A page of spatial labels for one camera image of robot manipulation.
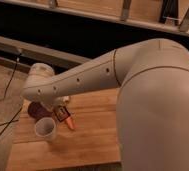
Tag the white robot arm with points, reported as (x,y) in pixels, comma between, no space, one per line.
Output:
(152,108)

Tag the orange carrot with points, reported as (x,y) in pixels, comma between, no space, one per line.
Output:
(69,122)

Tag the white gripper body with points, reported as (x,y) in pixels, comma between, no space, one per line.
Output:
(58,102)

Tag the white ceramic cup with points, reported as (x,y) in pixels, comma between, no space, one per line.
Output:
(46,128)

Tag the dark purple bowl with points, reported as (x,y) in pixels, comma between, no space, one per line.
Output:
(37,111)

